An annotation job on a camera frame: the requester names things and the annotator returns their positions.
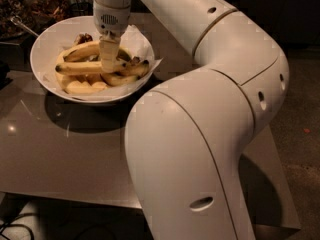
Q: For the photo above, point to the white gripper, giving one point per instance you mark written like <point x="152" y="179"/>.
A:
<point x="111" y="20"/>

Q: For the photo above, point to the long yellow banana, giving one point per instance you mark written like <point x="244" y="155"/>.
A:
<point x="88" y="67"/>

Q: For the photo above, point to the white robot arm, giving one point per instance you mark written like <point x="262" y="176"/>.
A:
<point x="184" y="137"/>

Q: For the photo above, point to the top curved yellow banana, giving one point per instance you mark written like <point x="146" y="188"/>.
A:
<point x="85" y="50"/>

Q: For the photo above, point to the brown banana stem bunch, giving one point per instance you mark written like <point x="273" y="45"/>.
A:
<point x="83" y="38"/>

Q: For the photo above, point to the lower middle yellow banana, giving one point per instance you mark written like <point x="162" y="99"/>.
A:
<point x="115" y="80"/>

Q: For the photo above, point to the right short yellow banana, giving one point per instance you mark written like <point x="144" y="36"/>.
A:
<point x="140" y="69"/>

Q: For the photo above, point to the lower left yellow banana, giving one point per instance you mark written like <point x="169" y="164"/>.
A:
<point x="79" y="84"/>

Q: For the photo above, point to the white ceramic bowl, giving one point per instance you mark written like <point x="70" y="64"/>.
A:
<point x="50" y="47"/>

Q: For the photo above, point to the tray of brown snacks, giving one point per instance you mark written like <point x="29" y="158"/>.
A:
<point x="32" y="13"/>

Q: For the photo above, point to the metal serving spoon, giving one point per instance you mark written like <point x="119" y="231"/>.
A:
<point x="18" y="22"/>

